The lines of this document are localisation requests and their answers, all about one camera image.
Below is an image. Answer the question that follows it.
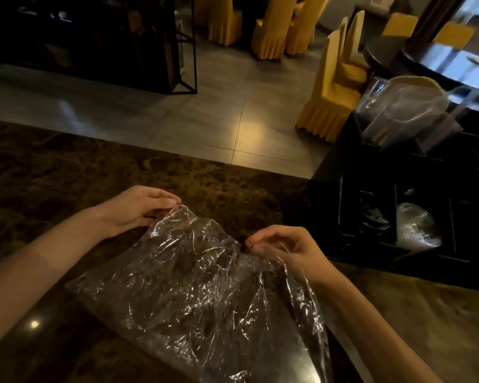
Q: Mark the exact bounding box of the person's left forearm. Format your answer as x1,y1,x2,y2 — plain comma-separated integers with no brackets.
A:
0,207,109,355

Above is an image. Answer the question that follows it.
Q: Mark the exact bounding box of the stack of clear dome lids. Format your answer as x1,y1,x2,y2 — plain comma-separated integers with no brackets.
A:
395,202,443,252

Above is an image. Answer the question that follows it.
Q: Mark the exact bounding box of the person's right hand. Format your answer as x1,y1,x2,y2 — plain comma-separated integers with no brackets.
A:
244,225,340,288

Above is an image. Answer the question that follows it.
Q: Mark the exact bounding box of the dark framed window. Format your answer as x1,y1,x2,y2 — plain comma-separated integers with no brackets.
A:
451,0,479,30

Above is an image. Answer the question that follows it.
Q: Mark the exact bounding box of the brown curtain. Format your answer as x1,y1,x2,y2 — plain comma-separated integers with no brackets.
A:
407,0,470,52

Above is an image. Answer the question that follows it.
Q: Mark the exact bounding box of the stack of black lids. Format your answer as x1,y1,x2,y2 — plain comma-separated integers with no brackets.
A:
357,190,391,240

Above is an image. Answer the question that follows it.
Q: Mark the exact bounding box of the person's left hand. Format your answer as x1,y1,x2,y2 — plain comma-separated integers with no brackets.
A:
92,185,183,240

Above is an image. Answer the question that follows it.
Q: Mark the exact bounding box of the black compartment organizer tray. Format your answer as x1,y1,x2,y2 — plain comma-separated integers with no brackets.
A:
305,109,479,294

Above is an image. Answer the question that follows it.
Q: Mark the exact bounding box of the black metal shelf divider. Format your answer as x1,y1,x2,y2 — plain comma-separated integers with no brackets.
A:
0,0,199,95

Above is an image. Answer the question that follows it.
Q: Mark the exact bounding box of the group of yellow covered chairs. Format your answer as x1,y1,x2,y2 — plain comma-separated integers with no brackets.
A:
295,10,479,143
193,0,334,61

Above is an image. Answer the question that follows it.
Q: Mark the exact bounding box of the person's right forearm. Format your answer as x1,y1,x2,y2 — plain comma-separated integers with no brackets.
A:
315,269,444,383

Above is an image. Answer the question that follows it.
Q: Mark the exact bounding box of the dark round turntable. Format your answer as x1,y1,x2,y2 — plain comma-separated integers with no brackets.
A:
401,43,479,94

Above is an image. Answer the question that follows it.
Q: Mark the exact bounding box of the clear plastic sleeve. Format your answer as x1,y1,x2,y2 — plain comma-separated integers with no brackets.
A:
355,75,464,150

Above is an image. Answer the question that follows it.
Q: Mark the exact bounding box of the dark round dining table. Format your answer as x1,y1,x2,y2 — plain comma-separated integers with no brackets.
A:
231,0,272,48
363,35,479,116

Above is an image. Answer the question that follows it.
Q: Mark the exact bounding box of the clear plastic bag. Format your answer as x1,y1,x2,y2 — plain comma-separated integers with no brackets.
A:
65,204,334,383

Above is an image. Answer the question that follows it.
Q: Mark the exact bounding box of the dark side table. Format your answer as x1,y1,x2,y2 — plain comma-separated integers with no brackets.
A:
349,5,388,40

